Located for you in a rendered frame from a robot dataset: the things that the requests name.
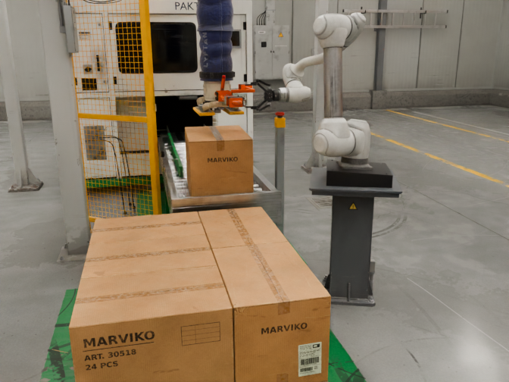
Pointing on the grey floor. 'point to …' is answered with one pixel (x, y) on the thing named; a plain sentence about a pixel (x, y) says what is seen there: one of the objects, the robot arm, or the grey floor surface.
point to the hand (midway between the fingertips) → (246, 95)
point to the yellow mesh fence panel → (134, 101)
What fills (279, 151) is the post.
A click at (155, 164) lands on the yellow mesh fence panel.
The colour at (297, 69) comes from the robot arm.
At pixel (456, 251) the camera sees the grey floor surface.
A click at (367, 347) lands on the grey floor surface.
